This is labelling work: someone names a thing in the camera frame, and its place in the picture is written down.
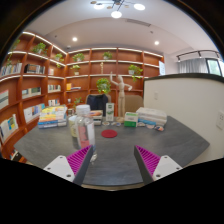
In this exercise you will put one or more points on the dark chair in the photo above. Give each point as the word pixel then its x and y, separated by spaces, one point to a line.
pixel 97 101

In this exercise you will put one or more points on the wooden artist mannequin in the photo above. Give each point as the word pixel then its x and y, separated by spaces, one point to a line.
pixel 121 96

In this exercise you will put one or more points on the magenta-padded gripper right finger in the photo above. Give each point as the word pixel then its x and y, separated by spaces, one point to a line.
pixel 165 166

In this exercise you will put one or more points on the stack of white packs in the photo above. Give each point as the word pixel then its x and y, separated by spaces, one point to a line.
pixel 151 116

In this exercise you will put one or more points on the stack of dark books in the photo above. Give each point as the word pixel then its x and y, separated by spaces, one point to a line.
pixel 97 117

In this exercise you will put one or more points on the branched ceiling lamp with globes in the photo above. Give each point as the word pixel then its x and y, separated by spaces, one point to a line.
pixel 116 14

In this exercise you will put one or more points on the orange wooden shelf unit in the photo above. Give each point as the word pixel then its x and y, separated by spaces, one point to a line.
pixel 33 83

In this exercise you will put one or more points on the white mug with yellow-green stripes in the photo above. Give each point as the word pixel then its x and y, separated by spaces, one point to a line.
pixel 71 126

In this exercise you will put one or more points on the window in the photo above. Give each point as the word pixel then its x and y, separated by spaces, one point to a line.
pixel 214 67

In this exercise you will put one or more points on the white wall socket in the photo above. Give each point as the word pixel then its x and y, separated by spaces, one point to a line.
pixel 220 120

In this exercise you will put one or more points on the flat round red coaster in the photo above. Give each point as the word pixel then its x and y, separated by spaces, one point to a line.
pixel 109 133

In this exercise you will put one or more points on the grey curtain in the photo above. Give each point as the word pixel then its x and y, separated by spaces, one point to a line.
pixel 192 66

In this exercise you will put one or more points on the tall green and white box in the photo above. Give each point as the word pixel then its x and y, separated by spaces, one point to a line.
pixel 110 111

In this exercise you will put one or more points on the clear bottle with pink label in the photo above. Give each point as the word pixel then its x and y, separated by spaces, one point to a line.
pixel 85 130

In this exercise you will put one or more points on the white wall switch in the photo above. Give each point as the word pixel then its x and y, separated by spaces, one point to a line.
pixel 156 95

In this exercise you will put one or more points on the black track light rail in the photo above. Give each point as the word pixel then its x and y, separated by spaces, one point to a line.
pixel 198 52

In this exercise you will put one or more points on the beige chair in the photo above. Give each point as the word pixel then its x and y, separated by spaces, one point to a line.
pixel 134 103

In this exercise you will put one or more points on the round recessed ceiling light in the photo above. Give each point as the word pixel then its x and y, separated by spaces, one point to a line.
pixel 156 42
pixel 74 39

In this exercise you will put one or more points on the ceiling air vent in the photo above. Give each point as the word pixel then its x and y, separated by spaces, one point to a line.
pixel 138 22

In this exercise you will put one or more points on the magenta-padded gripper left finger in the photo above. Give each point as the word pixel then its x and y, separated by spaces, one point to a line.
pixel 61 166

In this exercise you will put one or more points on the small green and white box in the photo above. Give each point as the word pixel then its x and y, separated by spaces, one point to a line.
pixel 131 119

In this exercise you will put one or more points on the small round badge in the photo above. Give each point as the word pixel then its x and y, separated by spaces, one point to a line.
pixel 150 126
pixel 141 124
pixel 159 128

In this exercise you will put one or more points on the stack of colourful books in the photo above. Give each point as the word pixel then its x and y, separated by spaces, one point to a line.
pixel 52 118

